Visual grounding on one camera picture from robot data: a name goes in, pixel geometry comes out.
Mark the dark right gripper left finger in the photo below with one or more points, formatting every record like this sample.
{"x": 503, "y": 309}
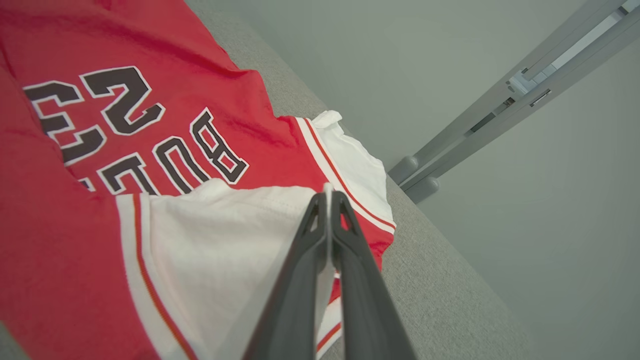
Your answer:
{"x": 290, "y": 310}

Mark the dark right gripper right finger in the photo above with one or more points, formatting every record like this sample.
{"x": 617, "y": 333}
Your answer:
{"x": 370, "y": 315}

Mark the red basketball jersey white sleeves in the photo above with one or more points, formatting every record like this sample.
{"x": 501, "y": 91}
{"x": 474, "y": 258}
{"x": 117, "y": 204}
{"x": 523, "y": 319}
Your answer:
{"x": 150, "y": 50}

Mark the grey fabric sofa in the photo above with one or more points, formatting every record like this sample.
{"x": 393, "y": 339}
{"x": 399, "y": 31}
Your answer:
{"x": 440, "y": 280}

